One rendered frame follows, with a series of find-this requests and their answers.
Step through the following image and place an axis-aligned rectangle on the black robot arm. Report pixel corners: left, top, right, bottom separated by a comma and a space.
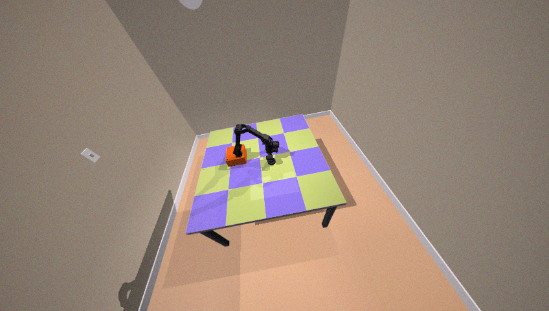
233, 124, 279, 157

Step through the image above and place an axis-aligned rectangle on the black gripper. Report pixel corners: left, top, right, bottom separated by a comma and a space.
265, 147, 273, 160

